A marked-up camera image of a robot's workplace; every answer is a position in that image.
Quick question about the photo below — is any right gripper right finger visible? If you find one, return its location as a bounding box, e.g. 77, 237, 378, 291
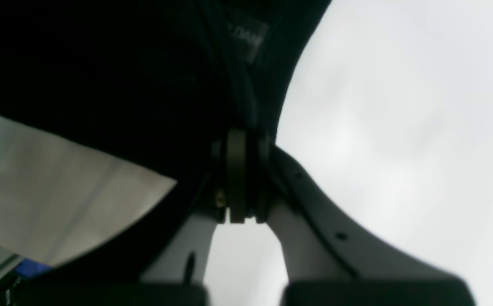
247, 137, 464, 285

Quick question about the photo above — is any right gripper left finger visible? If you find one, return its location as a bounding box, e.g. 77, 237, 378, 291
140, 130, 247, 283

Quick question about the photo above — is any black T-shirt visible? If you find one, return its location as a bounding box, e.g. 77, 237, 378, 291
0, 0, 330, 282

